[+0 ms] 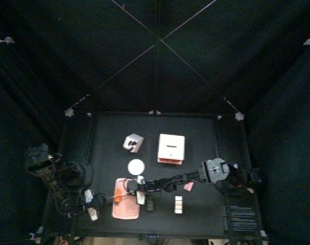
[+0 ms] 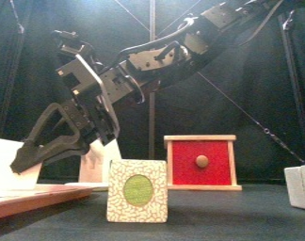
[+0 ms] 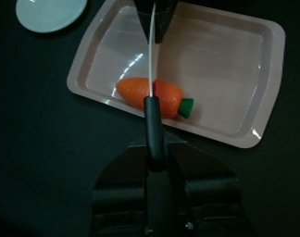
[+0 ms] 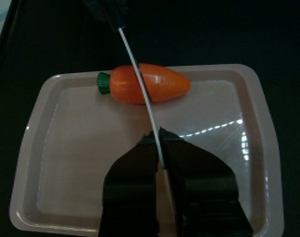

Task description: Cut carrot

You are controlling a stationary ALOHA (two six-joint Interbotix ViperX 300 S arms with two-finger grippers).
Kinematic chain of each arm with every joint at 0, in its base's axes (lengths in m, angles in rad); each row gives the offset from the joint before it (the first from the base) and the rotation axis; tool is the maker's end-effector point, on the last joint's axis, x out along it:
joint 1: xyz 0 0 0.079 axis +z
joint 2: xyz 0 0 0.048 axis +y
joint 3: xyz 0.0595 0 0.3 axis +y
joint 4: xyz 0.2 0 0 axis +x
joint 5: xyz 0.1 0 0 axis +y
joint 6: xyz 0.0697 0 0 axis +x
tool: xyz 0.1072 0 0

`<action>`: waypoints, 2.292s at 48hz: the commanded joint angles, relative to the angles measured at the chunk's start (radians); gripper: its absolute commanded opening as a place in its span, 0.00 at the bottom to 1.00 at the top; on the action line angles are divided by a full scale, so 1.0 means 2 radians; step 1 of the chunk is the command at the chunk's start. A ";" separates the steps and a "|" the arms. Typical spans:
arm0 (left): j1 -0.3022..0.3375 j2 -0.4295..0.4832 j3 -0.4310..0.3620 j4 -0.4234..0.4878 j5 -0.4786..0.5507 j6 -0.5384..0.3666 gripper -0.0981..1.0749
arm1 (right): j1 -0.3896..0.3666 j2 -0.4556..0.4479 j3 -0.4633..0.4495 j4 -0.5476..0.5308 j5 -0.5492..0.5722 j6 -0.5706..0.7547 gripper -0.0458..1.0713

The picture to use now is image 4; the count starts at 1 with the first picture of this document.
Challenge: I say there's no orange carrot tip piece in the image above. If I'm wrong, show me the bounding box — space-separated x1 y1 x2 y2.
138 62 192 104

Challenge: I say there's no pink plastic tray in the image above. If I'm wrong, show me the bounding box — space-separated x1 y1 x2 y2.
9 63 287 237

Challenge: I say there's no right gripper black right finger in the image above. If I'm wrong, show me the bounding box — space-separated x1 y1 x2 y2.
158 127 258 237

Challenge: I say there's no carrot piece with green top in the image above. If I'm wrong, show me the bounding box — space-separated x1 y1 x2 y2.
95 64 145 106

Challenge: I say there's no white toy cleaver knife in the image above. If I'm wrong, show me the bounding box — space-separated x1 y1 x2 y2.
115 26 180 237

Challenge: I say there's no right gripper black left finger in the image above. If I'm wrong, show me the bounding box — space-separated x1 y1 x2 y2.
97 130 166 237

